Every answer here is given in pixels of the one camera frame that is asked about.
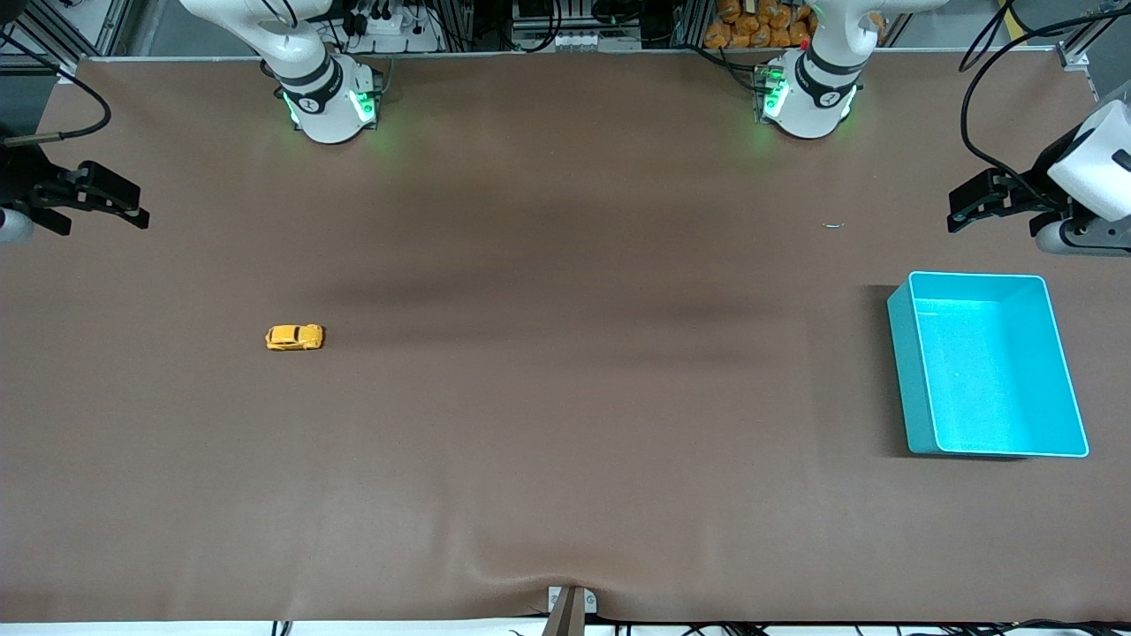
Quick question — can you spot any yellow toy beetle car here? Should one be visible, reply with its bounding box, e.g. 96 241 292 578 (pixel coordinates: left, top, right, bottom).
265 324 325 352

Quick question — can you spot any turquoise plastic bin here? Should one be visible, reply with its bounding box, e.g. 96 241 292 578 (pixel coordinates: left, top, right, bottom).
887 271 1090 459

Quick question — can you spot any orange items pile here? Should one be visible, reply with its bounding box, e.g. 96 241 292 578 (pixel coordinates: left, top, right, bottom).
704 0 818 49

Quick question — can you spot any white power strip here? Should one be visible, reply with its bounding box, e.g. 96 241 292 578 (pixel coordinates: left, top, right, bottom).
349 4 443 54

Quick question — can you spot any white connector block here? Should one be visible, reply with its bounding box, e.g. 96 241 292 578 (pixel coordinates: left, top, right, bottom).
512 26 643 52

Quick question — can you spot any brown table mat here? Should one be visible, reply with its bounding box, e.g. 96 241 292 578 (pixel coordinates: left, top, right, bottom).
0 51 1131 624

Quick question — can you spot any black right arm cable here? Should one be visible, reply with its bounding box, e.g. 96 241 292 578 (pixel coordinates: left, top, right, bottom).
0 26 112 147

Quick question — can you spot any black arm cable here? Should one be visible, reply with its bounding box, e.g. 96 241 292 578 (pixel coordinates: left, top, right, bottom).
959 0 1131 210
0 26 112 147

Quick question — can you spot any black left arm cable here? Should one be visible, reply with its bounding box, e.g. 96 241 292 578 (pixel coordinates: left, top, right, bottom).
959 0 1131 210

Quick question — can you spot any aluminium frame post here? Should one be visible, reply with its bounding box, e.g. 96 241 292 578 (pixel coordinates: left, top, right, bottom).
439 0 482 49
672 0 712 47

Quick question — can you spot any metal table clamp bracket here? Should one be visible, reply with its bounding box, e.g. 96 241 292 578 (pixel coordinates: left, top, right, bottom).
546 585 598 636

